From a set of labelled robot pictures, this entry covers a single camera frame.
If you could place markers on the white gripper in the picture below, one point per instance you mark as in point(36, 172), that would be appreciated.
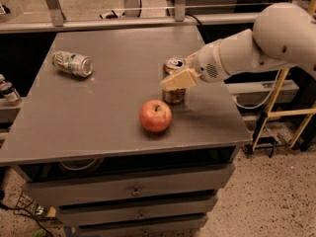
point(206, 63)

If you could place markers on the red apple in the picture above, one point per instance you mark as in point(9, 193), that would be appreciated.
point(155, 116)

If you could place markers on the black wire basket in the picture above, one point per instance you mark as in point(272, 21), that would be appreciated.
point(28, 207)

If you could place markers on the orange soda can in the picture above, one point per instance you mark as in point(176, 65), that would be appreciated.
point(171, 65)

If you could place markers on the grey drawer cabinet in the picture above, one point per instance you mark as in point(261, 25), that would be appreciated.
point(148, 183)

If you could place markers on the small bottle on left ledge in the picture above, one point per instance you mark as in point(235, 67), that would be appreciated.
point(9, 92)

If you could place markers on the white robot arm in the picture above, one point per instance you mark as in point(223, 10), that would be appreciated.
point(240, 53)

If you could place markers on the white green soda can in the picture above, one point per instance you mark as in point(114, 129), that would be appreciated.
point(73, 63)

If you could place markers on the metal railing frame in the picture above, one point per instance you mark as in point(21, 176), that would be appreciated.
point(27, 16)

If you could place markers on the bowl inside top drawer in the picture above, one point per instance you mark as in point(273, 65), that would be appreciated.
point(80, 166)

